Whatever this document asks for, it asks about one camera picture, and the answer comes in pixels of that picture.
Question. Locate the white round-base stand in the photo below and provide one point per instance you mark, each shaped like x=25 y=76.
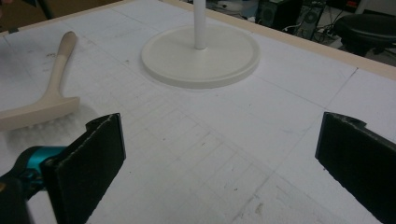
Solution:
x=200 y=56

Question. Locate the black computer tower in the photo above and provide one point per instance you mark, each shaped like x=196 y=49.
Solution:
x=309 y=18

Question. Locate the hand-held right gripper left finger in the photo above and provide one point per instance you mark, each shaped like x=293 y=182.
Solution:
x=84 y=168

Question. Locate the teal and black tool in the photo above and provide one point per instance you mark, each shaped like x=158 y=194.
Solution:
x=21 y=177

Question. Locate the black speaker box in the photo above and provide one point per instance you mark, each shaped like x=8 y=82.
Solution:
x=275 y=14

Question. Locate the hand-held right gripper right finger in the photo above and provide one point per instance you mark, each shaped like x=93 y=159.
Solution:
x=358 y=158

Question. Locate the black office chair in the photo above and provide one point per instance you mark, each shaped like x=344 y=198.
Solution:
x=365 y=31

